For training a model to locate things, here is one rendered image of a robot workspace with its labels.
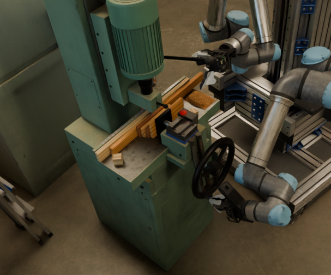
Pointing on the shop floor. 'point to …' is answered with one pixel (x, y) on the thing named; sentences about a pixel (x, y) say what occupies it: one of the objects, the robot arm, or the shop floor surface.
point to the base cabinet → (149, 210)
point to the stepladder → (25, 211)
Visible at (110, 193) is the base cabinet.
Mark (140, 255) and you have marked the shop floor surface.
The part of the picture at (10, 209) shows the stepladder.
